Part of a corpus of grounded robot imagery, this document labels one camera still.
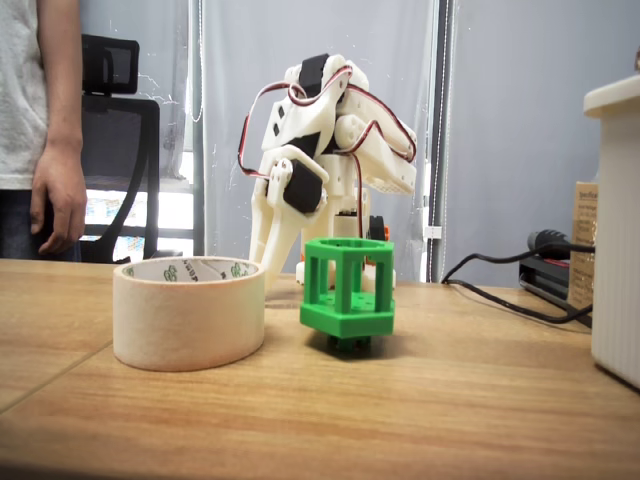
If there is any green hexagonal printed component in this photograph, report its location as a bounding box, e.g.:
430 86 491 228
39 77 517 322
299 237 396 361

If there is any white ribbed plastic bin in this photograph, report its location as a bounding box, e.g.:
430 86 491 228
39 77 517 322
582 74 640 391

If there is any person's hand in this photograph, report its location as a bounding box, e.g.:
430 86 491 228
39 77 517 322
29 144 89 256

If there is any orange table clamp black knob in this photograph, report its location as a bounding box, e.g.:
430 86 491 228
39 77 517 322
367 213 392 246

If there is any beige masking tape roll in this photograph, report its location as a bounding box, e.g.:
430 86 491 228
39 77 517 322
112 255 266 372

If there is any black office chair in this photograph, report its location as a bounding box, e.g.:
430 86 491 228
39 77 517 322
74 33 161 264

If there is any black power supply box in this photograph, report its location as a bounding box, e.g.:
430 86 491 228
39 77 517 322
518 252 594 329

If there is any person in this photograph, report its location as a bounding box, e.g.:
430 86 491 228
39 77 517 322
0 0 84 261

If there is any brown cardboard box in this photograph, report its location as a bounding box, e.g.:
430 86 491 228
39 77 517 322
567 180 599 309

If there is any gripper servo wire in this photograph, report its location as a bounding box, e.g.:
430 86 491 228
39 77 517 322
237 82 361 181

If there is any arm servo wire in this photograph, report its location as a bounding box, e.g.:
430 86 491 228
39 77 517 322
344 84 419 241

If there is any black power cable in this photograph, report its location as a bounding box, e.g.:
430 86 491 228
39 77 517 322
440 228 596 325

